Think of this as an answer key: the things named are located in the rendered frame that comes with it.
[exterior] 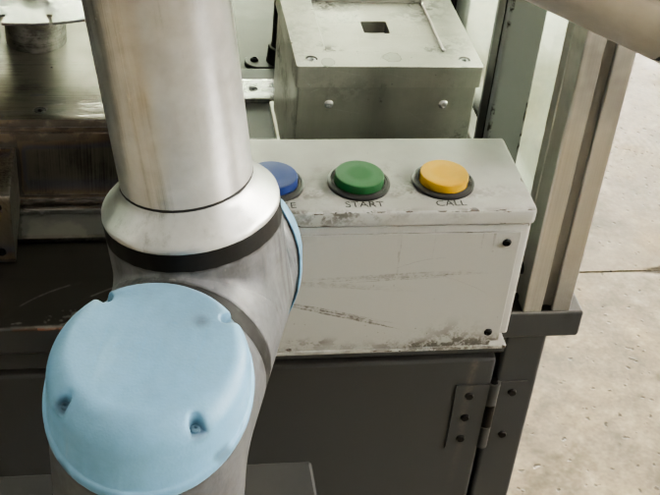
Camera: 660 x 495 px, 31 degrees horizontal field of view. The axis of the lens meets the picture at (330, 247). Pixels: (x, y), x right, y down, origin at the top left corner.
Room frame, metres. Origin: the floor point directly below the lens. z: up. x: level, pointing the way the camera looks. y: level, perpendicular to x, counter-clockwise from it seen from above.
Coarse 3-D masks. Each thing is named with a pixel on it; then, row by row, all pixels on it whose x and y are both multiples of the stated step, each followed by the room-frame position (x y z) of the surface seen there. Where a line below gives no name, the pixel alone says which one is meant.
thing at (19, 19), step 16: (0, 0) 0.96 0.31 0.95; (16, 0) 0.96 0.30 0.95; (32, 0) 0.97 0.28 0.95; (48, 0) 0.97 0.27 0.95; (64, 0) 0.97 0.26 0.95; (80, 0) 0.98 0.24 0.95; (0, 16) 0.93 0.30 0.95; (16, 16) 0.93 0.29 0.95; (32, 16) 0.94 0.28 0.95; (48, 16) 0.94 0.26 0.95; (64, 16) 0.94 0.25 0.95; (80, 16) 0.95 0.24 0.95
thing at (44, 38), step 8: (64, 24) 1.08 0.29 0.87; (8, 32) 1.06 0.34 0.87; (16, 32) 1.05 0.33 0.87; (24, 32) 1.05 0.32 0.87; (32, 32) 1.05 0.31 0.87; (40, 32) 1.06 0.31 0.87; (48, 32) 1.06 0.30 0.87; (56, 32) 1.07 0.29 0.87; (64, 32) 1.08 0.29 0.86; (8, 40) 1.06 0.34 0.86; (16, 40) 1.06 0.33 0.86; (24, 40) 1.05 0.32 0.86; (32, 40) 1.05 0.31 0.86; (40, 40) 1.05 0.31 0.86; (48, 40) 1.06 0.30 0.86; (56, 40) 1.07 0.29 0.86; (64, 40) 1.08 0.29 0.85; (16, 48) 1.06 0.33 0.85; (24, 48) 1.05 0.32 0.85; (32, 48) 1.05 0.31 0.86; (40, 48) 1.05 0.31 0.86; (48, 48) 1.06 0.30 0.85; (56, 48) 1.07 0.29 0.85
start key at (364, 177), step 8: (344, 168) 0.81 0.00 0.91; (352, 168) 0.81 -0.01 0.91; (360, 168) 0.81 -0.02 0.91; (368, 168) 0.81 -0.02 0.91; (376, 168) 0.82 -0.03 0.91; (336, 176) 0.80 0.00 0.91; (344, 176) 0.80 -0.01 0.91; (352, 176) 0.80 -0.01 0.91; (360, 176) 0.80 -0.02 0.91; (368, 176) 0.80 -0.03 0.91; (376, 176) 0.80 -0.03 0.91; (336, 184) 0.80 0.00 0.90; (344, 184) 0.79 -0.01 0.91; (352, 184) 0.79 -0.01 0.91; (360, 184) 0.79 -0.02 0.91; (368, 184) 0.79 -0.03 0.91; (376, 184) 0.79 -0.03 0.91; (352, 192) 0.79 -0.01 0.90; (360, 192) 0.79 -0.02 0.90; (368, 192) 0.79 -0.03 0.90
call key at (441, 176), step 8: (432, 160) 0.84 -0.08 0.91; (440, 160) 0.84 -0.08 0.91; (424, 168) 0.82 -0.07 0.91; (432, 168) 0.82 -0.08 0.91; (440, 168) 0.83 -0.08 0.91; (448, 168) 0.83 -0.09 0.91; (456, 168) 0.83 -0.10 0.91; (464, 168) 0.83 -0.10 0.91; (424, 176) 0.81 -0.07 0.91; (432, 176) 0.81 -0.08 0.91; (440, 176) 0.81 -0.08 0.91; (448, 176) 0.81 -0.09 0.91; (456, 176) 0.82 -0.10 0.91; (464, 176) 0.82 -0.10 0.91; (424, 184) 0.81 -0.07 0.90; (432, 184) 0.80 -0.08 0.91; (440, 184) 0.80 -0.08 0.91; (448, 184) 0.80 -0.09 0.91; (456, 184) 0.80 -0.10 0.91; (464, 184) 0.81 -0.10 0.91; (448, 192) 0.80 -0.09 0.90
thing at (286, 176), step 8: (272, 168) 0.80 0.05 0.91; (280, 168) 0.80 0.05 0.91; (288, 168) 0.80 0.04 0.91; (280, 176) 0.79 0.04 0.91; (288, 176) 0.79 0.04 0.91; (296, 176) 0.79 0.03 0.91; (280, 184) 0.78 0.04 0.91; (288, 184) 0.78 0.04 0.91; (296, 184) 0.79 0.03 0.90; (280, 192) 0.77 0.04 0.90; (288, 192) 0.78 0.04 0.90
